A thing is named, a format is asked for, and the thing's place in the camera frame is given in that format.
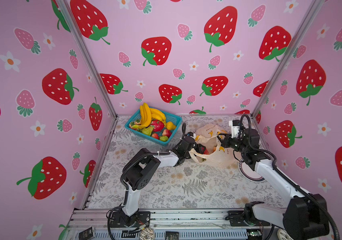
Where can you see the red dragon fruit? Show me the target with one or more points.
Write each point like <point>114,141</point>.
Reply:
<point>158,125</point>

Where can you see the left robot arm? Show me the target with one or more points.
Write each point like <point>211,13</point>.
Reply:
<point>138,172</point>

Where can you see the small yellow banana bunch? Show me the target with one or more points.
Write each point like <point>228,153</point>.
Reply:
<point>158,115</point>

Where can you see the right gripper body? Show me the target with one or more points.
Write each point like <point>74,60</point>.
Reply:
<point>235,144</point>

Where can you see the red peach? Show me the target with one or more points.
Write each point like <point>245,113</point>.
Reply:
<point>167,132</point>

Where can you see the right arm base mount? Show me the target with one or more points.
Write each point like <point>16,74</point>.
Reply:
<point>246,219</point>

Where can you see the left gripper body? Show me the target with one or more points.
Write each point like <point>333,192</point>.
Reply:
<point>195,149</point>

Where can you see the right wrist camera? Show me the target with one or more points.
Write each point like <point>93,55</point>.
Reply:
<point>235,126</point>

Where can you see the aluminium rail frame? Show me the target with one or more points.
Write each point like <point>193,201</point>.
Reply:
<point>182,224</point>

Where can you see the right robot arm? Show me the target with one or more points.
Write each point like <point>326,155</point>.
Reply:
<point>306,215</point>

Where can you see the beige plastic bag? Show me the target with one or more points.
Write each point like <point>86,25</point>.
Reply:
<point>215,155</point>

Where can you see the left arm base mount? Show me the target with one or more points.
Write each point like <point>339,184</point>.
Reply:
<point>121,220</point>

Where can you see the large yellow banana bunch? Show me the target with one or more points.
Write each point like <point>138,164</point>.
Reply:
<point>146,117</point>

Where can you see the teal plastic basket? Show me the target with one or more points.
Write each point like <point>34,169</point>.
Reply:
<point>176,120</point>

